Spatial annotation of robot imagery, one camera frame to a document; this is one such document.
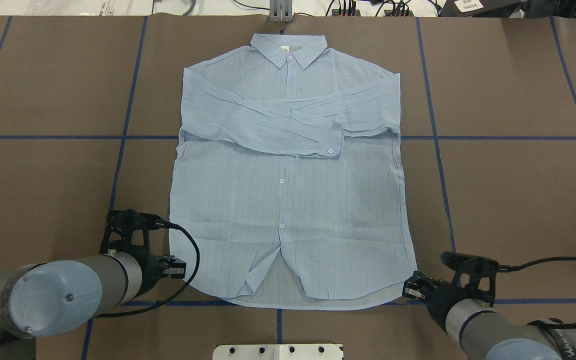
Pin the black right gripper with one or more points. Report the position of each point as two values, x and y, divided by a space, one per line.
439 298

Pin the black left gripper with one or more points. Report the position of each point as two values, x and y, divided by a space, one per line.
151 268

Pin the light blue button-up shirt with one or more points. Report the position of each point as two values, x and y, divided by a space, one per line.
289 176

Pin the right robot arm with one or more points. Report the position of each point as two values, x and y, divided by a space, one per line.
481 332

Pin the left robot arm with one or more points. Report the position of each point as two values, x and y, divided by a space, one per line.
47 299

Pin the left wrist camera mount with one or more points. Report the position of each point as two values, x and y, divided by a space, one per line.
128 231

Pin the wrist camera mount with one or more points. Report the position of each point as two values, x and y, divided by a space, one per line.
128 231
474 276

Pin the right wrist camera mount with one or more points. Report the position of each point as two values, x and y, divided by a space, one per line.
474 276

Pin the white camera stand base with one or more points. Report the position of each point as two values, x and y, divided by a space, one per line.
300 351

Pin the aluminium frame post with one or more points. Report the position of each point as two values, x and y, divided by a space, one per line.
281 11

